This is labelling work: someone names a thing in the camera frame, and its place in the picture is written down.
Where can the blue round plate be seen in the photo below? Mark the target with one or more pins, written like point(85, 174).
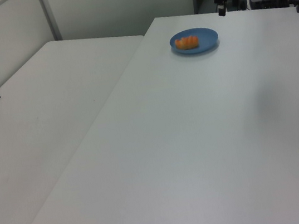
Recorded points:
point(206, 38)

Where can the white side table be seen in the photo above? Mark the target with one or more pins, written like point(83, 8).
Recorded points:
point(41, 119)

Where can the orange bread roll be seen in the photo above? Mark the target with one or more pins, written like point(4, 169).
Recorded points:
point(186, 42)

